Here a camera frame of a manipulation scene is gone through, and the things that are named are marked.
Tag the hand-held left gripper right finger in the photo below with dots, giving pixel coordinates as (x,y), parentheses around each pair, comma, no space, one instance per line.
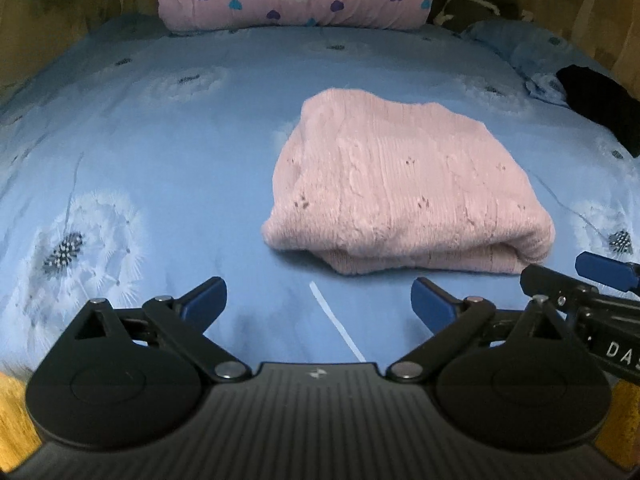
(430,305)

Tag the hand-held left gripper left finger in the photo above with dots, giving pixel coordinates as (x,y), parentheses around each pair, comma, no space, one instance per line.
(205,300)

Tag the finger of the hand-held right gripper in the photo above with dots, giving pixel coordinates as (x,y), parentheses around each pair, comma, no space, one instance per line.
(550,280)
(605,267)

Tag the pink knit cardigan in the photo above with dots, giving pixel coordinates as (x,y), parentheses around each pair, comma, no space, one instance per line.
(400,185)

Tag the white strip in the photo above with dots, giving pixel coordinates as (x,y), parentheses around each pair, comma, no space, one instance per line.
(332,317)

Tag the blue dandelion bed sheet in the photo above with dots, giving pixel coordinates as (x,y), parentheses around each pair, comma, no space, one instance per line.
(175,160)

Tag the black cloth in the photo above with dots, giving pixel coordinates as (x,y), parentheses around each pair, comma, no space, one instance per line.
(600,100)

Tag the blue dandelion pillow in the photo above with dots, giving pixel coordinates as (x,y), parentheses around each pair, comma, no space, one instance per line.
(520,50)

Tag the dark patterned pillow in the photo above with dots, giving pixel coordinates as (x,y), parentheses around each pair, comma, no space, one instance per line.
(470,10)

